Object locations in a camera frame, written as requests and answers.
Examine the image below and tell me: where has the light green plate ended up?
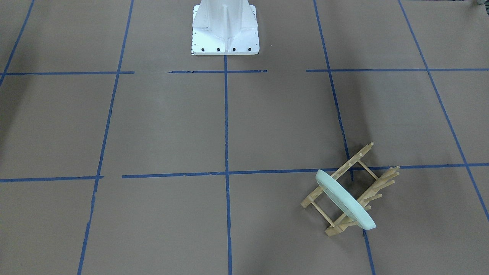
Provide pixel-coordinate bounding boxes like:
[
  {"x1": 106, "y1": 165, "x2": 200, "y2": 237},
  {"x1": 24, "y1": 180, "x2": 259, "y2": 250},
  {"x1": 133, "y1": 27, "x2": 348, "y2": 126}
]
[{"x1": 316, "y1": 170, "x2": 377, "y2": 230}]

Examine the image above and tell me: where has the wooden dish rack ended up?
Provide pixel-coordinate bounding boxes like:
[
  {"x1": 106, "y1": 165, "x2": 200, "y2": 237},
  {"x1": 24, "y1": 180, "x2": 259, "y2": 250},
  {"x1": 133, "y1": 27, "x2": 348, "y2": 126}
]
[{"x1": 300, "y1": 142, "x2": 400, "y2": 236}]

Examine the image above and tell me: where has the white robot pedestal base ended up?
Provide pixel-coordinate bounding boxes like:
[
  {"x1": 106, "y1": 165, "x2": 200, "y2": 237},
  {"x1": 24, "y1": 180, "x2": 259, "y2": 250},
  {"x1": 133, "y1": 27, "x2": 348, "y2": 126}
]
[{"x1": 191, "y1": 0, "x2": 260, "y2": 56}]

